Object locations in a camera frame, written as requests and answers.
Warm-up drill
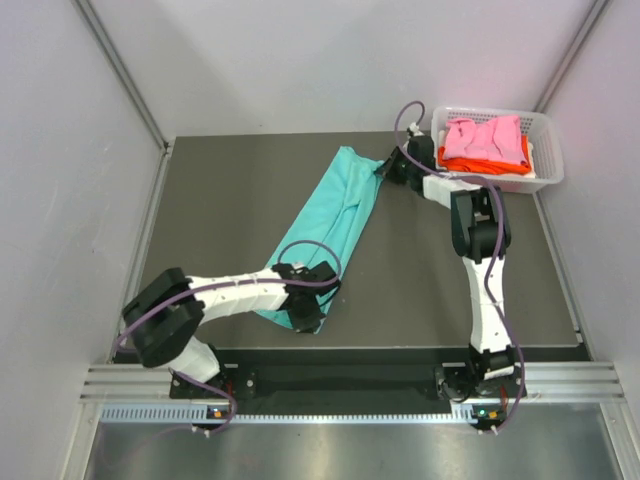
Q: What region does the teal t shirt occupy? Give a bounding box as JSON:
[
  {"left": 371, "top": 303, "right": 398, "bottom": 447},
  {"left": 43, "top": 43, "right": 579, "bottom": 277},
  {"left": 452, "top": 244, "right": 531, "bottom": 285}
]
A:
[{"left": 253, "top": 145, "right": 385, "bottom": 335}]

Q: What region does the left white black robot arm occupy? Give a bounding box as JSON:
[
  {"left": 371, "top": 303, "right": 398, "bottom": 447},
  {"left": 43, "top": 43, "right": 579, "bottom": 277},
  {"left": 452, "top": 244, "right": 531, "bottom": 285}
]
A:
[{"left": 122, "top": 261, "right": 341, "bottom": 397}]

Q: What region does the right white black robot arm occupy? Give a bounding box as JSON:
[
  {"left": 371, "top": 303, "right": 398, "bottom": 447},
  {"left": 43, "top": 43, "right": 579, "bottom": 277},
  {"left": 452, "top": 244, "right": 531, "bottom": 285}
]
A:
[{"left": 376, "top": 136, "right": 515, "bottom": 396}]

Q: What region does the orange t shirt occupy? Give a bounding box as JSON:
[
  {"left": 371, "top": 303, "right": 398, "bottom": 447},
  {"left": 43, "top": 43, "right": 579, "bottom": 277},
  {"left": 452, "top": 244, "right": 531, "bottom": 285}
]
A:
[{"left": 437, "top": 135, "right": 535, "bottom": 178}]

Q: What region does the pink t shirt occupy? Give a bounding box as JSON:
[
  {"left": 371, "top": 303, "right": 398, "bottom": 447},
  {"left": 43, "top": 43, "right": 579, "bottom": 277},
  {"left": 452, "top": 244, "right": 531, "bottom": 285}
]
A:
[{"left": 444, "top": 115, "right": 525, "bottom": 165}]

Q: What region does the white perforated plastic basket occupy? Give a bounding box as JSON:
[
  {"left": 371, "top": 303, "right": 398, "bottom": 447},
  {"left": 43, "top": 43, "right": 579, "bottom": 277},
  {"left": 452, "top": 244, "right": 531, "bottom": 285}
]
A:
[{"left": 431, "top": 106, "right": 564, "bottom": 194}]

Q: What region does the white t shirt in basket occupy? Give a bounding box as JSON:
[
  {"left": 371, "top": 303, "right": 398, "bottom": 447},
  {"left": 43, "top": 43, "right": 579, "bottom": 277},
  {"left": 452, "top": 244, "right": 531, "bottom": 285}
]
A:
[{"left": 522, "top": 142, "right": 537, "bottom": 179}]

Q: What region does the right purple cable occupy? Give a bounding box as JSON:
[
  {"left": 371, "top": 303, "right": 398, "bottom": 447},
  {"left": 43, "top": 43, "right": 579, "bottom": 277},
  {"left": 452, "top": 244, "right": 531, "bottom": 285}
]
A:
[{"left": 393, "top": 100, "right": 527, "bottom": 436}]

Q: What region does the purple cable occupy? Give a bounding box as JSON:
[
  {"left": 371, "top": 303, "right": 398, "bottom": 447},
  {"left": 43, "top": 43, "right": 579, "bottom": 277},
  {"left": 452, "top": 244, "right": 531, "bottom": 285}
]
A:
[
  {"left": 393, "top": 100, "right": 527, "bottom": 436},
  {"left": 113, "top": 240, "right": 345, "bottom": 437}
]

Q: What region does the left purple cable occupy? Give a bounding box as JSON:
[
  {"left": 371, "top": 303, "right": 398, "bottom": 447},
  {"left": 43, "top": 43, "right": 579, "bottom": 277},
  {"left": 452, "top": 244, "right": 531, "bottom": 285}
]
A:
[{"left": 113, "top": 240, "right": 345, "bottom": 437}]

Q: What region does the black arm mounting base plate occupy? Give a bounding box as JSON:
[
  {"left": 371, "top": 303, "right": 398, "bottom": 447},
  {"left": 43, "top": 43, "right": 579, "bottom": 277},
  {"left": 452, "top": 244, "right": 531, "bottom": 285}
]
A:
[{"left": 164, "top": 349, "right": 531, "bottom": 404}]

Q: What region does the grey slotted cable duct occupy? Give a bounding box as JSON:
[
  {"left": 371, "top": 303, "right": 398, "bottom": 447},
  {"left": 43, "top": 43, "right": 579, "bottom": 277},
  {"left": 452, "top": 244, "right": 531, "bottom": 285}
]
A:
[{"left": 100, "top": 403, "right": 498, "bottom": 425}]

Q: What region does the aluminium frame rail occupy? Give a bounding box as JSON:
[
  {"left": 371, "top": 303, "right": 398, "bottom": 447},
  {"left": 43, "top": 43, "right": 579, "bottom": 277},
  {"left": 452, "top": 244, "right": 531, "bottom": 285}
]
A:
[{"left": 80, "top": 362, "right": 624, "bottom": 403}]

